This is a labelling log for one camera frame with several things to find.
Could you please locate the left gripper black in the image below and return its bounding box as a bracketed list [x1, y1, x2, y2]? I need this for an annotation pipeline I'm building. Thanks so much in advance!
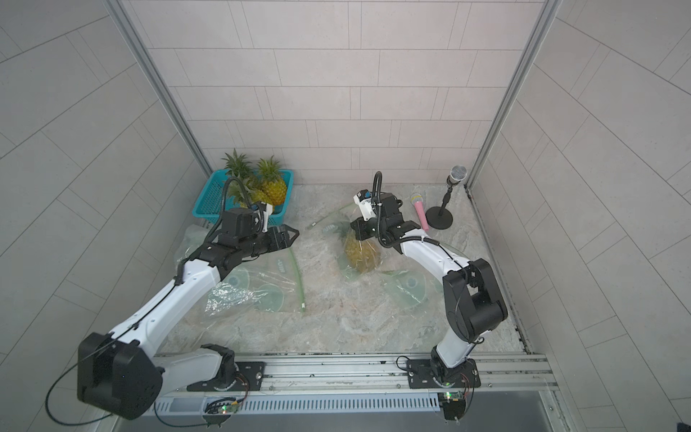
[238, 224, 302, 259]

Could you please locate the clear zip-top bag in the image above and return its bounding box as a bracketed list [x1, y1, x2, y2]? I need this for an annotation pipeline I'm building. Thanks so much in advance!
[174, 224, 209, 267]
[308, 203, 384, 282]
[372, 251, 443, 312]
[204, 248, 306, 317]

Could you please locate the pineapple yellow orange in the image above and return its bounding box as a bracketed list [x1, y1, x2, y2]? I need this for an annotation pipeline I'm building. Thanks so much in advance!
[257, 157, 287, 206]

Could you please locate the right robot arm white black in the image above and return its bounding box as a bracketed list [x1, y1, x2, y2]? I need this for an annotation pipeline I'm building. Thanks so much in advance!
[351, 199, 509, 387]

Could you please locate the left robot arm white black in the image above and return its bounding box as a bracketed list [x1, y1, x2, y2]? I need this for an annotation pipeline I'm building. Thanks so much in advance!
[77, 224, 300, 419]

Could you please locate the pink toy microphone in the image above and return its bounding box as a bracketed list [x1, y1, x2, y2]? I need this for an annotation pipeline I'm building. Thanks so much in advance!
[410, 193, 429, 231]

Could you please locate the black microphone stand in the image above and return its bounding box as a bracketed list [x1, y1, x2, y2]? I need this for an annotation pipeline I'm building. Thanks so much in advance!
[426, 186, 453, 230]

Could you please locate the teal plastic basket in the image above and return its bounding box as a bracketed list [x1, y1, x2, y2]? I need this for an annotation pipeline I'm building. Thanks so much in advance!
[193, 169, 294, 226]

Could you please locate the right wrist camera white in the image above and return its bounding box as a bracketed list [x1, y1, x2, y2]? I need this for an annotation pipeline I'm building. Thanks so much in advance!
[354, 189, 381, 221]

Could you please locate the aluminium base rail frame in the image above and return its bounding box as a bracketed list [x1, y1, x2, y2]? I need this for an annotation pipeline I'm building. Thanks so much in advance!
[144, 353, 558, 423]

